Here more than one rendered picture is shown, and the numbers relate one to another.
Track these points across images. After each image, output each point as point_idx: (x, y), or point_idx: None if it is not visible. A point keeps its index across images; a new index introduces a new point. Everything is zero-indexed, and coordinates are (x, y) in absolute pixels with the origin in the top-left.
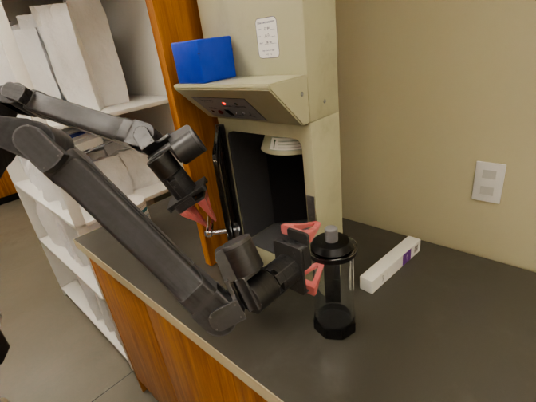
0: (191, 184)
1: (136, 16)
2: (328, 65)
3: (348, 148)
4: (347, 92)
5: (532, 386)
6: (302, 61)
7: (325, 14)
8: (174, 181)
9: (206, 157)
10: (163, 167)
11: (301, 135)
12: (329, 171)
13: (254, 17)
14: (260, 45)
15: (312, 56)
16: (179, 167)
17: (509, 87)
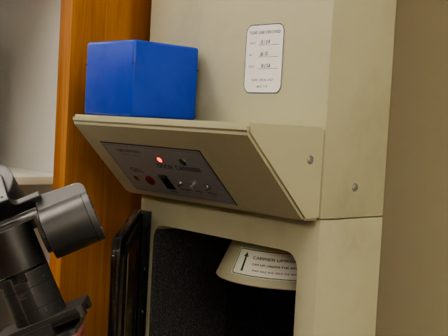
0: (55, 301)
1: (34, 21)
2: (369, 123)
3: (406, 327)
4: (415, 209)
5: None
6: (320, 104)
7: (375, 37)
8: (24, 285)
9: (99, 275)
10: (11, 252)
11: (300, 245)
12: (347, 335)
13: (247, 23)
14: (249, 71)
15: (339, 98)
16: (41, 259)
17: None
